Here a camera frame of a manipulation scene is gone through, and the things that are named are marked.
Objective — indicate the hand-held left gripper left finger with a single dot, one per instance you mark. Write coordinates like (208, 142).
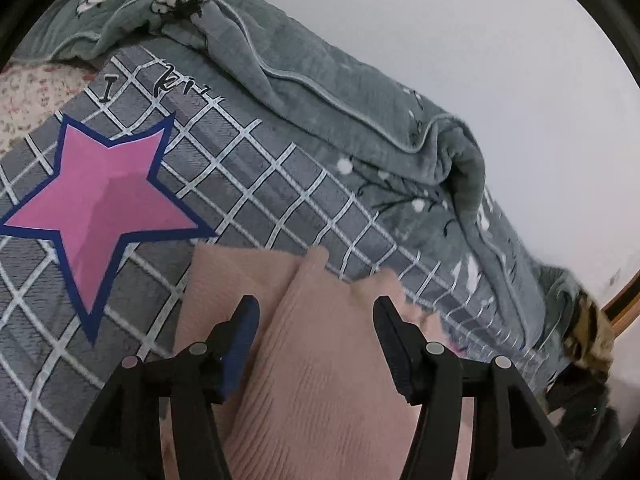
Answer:
(235, 360)

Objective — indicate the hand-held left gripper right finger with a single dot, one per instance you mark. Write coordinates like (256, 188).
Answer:
(392, 355)

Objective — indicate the pink knit sweater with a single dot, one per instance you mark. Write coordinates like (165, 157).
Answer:
(320, 385)

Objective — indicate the grey checked star-print sheet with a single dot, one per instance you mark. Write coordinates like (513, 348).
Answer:
(275, 200)

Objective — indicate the dark green cloth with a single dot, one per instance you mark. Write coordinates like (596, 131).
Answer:
(585, 410)

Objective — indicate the brown jacket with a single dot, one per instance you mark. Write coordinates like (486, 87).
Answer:
(592, 330)

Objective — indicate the wooden door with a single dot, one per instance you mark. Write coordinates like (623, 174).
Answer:
(627, 305)

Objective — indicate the floral bed sheet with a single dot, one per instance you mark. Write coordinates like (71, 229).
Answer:
(30, 95)

